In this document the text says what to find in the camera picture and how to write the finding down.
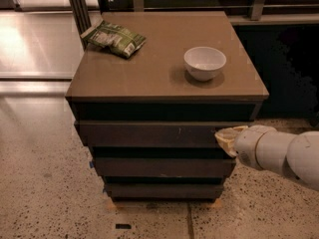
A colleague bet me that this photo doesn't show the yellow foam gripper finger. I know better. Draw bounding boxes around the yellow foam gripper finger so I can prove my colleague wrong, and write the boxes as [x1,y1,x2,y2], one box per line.
[214,125,247,157]

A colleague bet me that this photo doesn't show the dark brown top drawer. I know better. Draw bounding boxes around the dark brown top drawer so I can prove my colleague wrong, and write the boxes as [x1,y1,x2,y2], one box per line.
[75,120,251,148]

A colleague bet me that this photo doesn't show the dark brown drawer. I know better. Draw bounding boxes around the dark brown drawer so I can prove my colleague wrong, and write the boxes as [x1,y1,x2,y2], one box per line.
[94,158,234,178]
[105,183,223,199]
[75,120,251,148]

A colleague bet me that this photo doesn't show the dark brown bottom drawer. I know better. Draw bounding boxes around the dark brown bottom drawer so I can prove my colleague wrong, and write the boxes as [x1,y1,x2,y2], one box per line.
[105,183,223,199]

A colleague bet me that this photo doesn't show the brown drawer cabinet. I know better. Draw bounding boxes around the brown drawer cabinet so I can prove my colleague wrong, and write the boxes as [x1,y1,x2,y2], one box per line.
[65,11,270,204]

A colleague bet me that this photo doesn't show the dark brown middle drawer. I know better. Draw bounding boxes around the dark brown middle drawer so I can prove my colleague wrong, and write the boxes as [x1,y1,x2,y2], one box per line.
[94,158,234,178]

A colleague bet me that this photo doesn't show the white ceramic bowl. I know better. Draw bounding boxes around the white ceramic bowl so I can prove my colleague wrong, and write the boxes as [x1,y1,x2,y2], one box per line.
[183,47,226,82]

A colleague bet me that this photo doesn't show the blue tape piece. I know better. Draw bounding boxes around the blue tape piece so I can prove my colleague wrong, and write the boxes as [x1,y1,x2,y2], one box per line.
[89,161,95,168]

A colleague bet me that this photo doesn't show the black floor tape mark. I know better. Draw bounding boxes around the black floor tape mark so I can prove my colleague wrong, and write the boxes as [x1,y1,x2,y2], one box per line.
[116,223,132,230]

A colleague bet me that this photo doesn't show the green snack bag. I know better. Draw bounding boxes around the green snack bag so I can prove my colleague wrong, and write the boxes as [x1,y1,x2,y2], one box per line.
[81,19,147,59]

